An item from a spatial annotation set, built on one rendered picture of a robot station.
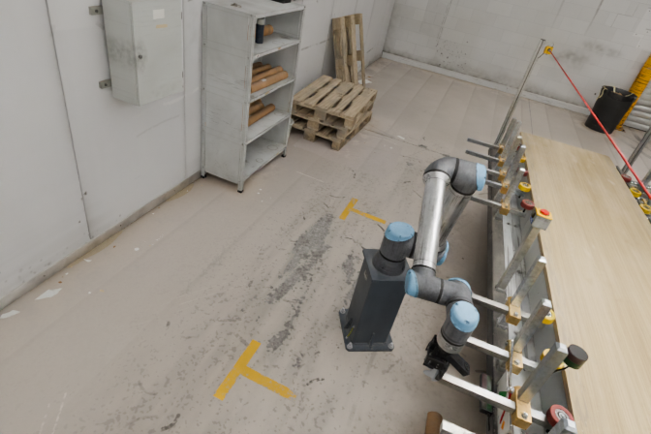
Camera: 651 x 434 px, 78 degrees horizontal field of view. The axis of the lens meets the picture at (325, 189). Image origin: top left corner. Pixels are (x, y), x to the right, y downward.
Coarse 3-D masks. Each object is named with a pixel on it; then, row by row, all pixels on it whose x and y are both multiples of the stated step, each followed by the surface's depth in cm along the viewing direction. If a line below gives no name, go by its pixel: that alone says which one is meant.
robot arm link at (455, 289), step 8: (448, 280) 145; (456, 280) 145; (464, 280) 145; (448, 288) 141; (456, 288) 141; (464, 288) 142; (448, 296) 140; (456, 296) 138; (464, 296) 138; (448, 304) 139; (472, 304) 138
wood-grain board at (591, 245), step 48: (528, 144) 350; (576, 192) 288; (624, 192) 302; (576, 240) 234; (624, 240) 243; (576, 288) 198; (624, 288) 204; (576, 336) 171; (624, 336) 176; (576, 384) 151; (624, 384) 155; (624, 432) 138
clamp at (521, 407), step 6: (516, 390) 147; (516, 396) 145; (516, 402) 143; (522, 402) 144; (516, 408) 142; (522, 408) 142; (528, 408) 142; (516, 414) 140; (528, 414) 140; (516, 420) 140; (522, 420) 139; (528, 420) 138; (522, 426) 140; (528, 426) 139
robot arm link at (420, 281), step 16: (448, 160) 172; (432, 176) 169; (448, 176) 169; (432, 192) 164; (432, 208) 160; (432, 224) 156; (432, 240) 151; (416, 256) 150; (432, 256) 148; (416, 272) 144; (432, 272) 145; (416, 288) 141; (432, 288) 141
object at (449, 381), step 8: (448, 376) 149; (448, 384) 148; (456, 384) 147; (464, 384) 147; (464, 392) 147; (472, 392) 146; (480, 392) 145; (488, 392) 146; (480, 400) 146; (488, 400) 145; (496, 400) 144; (504, 400) 144; (504, 408) 144; (512, 408) 142; (536, 416) 141; (544, 416) 142; (544, 424) 141
